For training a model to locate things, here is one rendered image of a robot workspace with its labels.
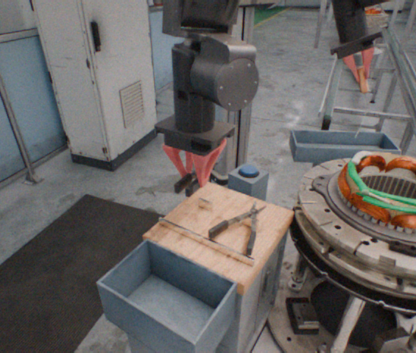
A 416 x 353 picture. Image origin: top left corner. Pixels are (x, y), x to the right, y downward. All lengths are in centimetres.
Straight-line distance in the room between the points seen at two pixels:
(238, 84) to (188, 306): 35
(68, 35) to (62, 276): 159
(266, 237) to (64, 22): 228
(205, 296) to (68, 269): 157
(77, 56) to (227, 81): 229
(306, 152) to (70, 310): 142
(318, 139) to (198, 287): 59
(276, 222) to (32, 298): 159
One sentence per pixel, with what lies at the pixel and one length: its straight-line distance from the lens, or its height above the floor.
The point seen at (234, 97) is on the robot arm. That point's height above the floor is 132.
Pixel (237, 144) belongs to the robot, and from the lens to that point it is 95.
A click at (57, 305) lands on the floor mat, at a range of 191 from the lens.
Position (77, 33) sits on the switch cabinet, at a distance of 256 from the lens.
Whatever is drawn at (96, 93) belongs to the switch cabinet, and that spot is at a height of 67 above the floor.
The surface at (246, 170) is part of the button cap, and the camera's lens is 76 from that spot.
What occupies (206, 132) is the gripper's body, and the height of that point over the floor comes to 125.
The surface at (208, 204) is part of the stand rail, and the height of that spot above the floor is 108.
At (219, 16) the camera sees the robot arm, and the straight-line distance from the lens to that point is 43.
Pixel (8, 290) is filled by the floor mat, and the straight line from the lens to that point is 209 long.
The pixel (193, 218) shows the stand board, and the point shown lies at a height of 106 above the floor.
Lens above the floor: 143
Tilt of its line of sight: 33 degrees down
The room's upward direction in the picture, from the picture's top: straight up
